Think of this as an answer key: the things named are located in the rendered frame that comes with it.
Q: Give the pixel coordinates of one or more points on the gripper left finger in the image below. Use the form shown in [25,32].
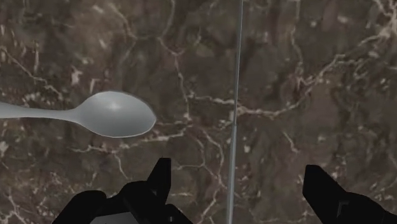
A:
[145,198]

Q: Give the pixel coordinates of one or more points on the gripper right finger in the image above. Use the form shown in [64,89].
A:
[338,198]

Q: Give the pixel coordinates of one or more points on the grey spoon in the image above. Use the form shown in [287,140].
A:
[114,114]

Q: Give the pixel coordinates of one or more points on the thin grey rod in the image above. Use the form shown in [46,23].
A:
[234,124]

